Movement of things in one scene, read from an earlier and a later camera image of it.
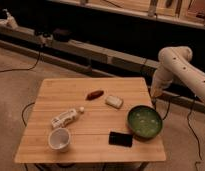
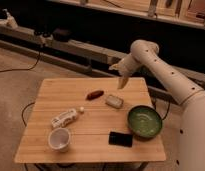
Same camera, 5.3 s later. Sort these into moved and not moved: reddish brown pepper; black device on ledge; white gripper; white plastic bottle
Moved: white gripper
Not moved: black device on ledge; reddish brown pepper; white plastic bottle
